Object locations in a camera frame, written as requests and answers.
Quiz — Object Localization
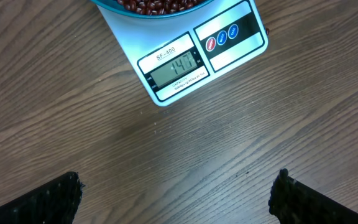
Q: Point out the white digital kitchen scale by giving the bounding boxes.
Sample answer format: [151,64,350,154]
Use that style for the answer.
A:
[97,0,269,106]

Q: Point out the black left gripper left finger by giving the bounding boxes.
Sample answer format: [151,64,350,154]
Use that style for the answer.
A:
[0,172,84,224]

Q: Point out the red beans in bowl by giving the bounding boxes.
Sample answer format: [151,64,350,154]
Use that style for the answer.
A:
[116,0,204,16]

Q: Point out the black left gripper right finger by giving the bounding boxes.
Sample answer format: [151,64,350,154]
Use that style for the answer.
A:
[268,169,358,224]

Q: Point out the teal plastic bowl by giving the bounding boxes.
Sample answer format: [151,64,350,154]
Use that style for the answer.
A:
[91,0,213,19]

